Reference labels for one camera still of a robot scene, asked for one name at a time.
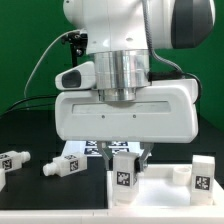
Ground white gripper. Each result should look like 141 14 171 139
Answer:
55 79 198 172

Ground white square table top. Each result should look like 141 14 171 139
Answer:
107 164 224 208

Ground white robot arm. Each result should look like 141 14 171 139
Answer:
55 0 215 168

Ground paper sheet with markers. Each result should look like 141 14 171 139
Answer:
62 141 143 157

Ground white obstacle front bar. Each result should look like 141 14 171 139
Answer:
0 209 224 224

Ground white obstacle bar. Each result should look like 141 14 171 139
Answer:
0 209 224 224
0 168 6 192

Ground white obstacle left bar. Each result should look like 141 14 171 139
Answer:
0 168 6 192

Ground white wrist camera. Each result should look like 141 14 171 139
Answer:
55 61 96 91

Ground black camera stand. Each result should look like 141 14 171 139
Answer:
61 30 88 67

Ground black cables on table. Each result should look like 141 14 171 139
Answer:
0 94 59 118

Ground grey cable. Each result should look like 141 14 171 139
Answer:
23 29 79 101

